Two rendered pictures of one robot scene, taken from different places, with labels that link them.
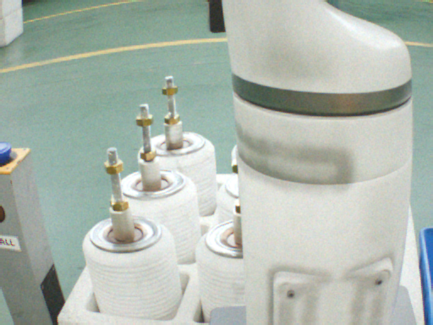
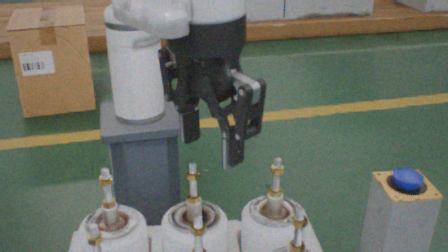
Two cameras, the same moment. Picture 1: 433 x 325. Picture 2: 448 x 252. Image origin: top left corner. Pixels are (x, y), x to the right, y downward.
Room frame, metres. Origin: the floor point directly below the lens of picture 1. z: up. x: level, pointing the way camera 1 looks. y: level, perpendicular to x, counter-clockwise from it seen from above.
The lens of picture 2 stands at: (1.09, -0.15, 0.67)
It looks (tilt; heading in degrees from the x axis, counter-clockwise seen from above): 27 degrees down; 162
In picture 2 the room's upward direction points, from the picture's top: straight up
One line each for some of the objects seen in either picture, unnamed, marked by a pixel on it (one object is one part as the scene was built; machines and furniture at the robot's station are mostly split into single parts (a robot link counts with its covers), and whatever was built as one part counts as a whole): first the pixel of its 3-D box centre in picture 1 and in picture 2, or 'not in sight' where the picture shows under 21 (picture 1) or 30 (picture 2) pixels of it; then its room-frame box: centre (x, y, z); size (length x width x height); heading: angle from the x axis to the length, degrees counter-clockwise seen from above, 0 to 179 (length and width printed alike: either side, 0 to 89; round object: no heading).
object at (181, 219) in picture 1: (161, 255); not in sight; (0.71, 0.07, 0.16); 0.10 x 0.10 x 0.18
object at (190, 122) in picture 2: not in sight; (190, 126); (0.65, -0.04, 0.44); 0.02 x 0.01 x 0.04; 113
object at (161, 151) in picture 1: (174, 145); not in sight; (0.82, 0.05, 0.25); 0.08 x 0.08 x 0.01
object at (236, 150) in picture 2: not in sight; (241, 145); (0.72, -0.01, 0.45); 0.03 x 0.01 x 0.05; 23
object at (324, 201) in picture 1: (330, 245); (136, 71); (0.30, -0.06, 0.39); 0.09 x 0.09 x 0.17; 86
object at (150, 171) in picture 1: (150, 173); not in sight; (0.71, 0.07, 0.26); 0.02 x 0.02 x 0.03
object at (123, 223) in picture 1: (122, 223); (274, 203); (0.59, 0.09, 0.26); 0.02 x 0.02 x 0.03
